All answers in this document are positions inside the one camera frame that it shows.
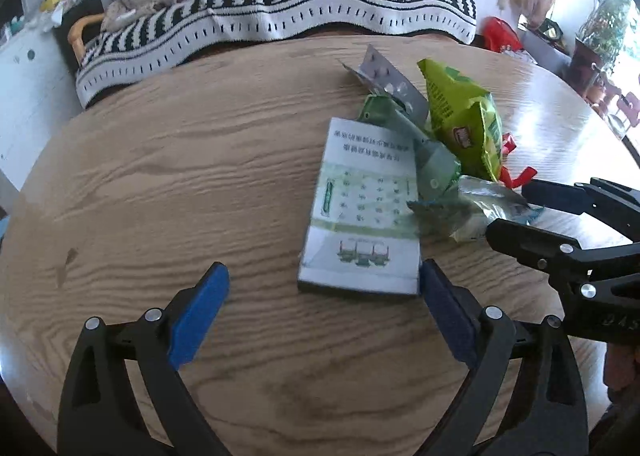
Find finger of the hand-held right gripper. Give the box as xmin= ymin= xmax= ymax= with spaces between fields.
xmin=486 ymin=218 xmax=640 ymax=303
xmin=521 ymin=177 xmax=640 ymax=242

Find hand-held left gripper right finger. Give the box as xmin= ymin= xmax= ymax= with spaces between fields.
xmin=419 ymin=260 xmax=591 ymax=456

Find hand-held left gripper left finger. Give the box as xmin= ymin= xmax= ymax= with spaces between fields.
xmin=56 ymin=262 xmax=233 ymax=456

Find silver green wrapper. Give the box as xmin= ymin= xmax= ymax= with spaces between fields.
xmin=407 ymin=175 xmax=543 ymax=243

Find white green carton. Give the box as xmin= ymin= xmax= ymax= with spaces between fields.
xmin=297 ymin=117 xmax=422 ymax=298

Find person's right forearm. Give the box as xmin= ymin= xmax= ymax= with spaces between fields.
xmin=602 ymin=341 xmax=640 ymax=437

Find red wrapper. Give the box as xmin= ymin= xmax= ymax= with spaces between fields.
xmin=497 ymin=132 xmax=538 ymax=189

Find green plastic wrapper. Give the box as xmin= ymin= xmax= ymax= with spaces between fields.
xmin=360 ymin=93 xmax=463 ymax=202

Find green snack bag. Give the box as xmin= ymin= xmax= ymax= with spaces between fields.
xmin=417 ymin=58 xmax=505 ymax=182

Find red plastic bag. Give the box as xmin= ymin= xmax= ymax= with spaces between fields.
xmin=482 ymin=16 xmax=523 ymax=54

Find potted plant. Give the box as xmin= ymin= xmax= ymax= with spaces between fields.
xmin=575 ymin=0 xmax=632 ymax=74

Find silver blister pack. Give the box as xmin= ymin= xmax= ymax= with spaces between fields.
xmin=342 ymin=43 xmax=431 ymax=122

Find white cabinet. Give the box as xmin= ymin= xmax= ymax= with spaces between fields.
xmin=0 ymin=21 xmax=83 ymax=187

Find wooden sofa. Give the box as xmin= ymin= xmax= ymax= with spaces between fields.
xmin=67 ymin=0 xmax=481 ymax=109

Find black side cabinet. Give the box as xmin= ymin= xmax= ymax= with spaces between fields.
xmin=55 ymin=0 xmax=107 ymax=52

